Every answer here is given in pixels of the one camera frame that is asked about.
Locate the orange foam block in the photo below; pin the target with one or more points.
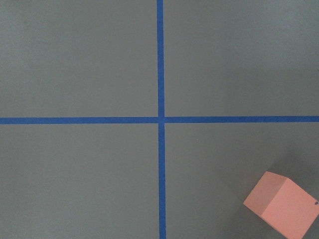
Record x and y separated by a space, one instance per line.
283 204

